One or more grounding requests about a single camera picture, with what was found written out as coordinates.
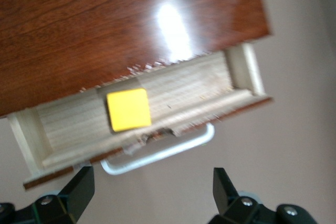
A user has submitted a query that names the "dark brown wooden box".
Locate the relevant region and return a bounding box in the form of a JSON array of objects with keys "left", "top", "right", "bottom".
[{"left": 0, "top": 0, "right": 275, "bottom": 119}]

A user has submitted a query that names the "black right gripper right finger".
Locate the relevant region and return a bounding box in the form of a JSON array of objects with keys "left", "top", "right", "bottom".
[{"left": 209, "top": 167, "right": 279, "bottom": 224}]

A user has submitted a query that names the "wooden drawer with white handle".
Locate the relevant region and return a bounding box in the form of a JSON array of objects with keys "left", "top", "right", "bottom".
[{"left": 6, "top": 42, "right": 274, "bottom": 190}]

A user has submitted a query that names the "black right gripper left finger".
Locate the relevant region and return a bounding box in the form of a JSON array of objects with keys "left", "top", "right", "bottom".
[{"left": 15, "top": 165, "right": 96, "bottom": 224}]

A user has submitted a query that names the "yellow cube block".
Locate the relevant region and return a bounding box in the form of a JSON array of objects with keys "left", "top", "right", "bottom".
[{"left": 106, "top": 88, "right": 153, "bottom": 133}]

